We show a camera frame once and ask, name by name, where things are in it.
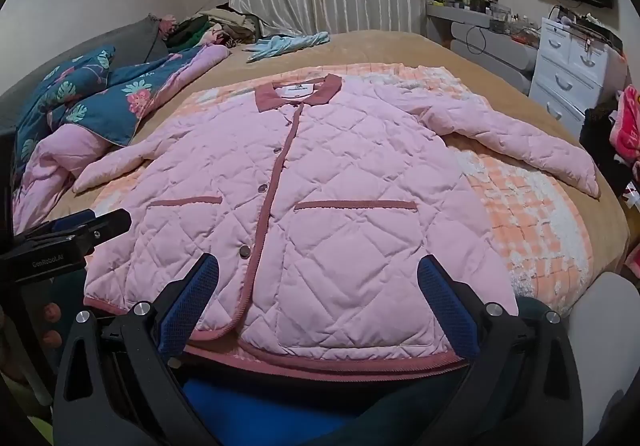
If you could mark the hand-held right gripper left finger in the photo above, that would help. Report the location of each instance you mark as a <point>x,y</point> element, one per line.
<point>192,301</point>

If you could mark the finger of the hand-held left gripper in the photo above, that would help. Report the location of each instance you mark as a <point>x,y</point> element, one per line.
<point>111,226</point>
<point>75,221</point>

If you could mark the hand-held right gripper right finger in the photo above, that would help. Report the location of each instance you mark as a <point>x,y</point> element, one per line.
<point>447,306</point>

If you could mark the pink quilted jacket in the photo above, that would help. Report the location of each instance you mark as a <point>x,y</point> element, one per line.
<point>325,176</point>

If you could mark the pile of clothes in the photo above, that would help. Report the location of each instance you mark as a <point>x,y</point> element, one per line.
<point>210,29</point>

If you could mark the person's left hand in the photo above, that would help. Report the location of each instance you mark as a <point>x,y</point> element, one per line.
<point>51,312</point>

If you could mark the orange checked blanket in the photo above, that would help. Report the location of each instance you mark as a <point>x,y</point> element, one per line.
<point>525,216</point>

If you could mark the blue floral quilt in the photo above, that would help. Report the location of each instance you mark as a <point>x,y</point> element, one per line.
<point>125,106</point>

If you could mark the blue floral pillow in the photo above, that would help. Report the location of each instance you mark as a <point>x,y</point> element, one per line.
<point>55,91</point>

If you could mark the blue cloth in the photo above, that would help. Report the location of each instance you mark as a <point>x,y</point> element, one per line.
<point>280,411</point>

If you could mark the dark cloth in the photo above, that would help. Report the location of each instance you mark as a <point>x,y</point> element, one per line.
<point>602,146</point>

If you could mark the light blue garment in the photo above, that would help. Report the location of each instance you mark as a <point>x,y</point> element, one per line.
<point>285,45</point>

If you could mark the pink printed towel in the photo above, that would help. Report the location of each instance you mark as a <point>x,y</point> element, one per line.
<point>629,126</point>

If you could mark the grey desk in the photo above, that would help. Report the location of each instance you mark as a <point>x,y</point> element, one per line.
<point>495,51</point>

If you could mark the white drawer cabinet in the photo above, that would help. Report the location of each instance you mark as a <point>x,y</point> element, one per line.
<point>565,71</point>

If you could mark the brown bed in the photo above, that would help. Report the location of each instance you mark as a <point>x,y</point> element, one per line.
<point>390,46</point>

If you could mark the cluster of small desk bottles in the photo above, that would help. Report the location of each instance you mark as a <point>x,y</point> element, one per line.
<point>480,6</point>

